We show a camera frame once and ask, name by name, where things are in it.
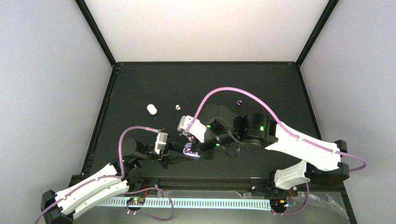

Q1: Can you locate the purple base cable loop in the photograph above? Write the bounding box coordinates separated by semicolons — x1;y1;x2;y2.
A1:
125;187;176;222

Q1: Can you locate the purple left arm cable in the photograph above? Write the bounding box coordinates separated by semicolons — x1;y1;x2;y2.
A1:
34;126;163;224

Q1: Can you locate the small circuit board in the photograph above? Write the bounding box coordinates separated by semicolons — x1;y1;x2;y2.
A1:
127;197;146;206

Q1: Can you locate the light blue slotted cable duct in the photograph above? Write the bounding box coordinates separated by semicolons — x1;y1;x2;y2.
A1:
99;197;271;211

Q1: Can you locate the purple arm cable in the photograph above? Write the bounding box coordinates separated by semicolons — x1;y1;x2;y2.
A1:
34;126;163;224
185;87;368;173

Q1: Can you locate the white oval charging case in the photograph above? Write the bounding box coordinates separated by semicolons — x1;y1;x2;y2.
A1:
147;104;158;115

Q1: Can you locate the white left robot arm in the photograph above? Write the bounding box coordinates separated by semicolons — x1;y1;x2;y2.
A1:
39;133;192;224

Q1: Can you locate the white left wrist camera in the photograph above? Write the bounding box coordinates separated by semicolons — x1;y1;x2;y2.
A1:
154;133;168;155

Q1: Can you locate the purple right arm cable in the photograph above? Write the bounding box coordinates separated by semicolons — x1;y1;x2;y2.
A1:
185;87;368;173

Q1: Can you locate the lavender earbud charging case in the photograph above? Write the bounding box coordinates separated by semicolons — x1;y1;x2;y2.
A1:
183;142;201;159

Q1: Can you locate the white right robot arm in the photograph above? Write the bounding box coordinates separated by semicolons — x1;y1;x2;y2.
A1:
178;104;350;196

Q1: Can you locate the black frame rail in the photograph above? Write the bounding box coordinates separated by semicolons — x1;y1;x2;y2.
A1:
69;176;346;194

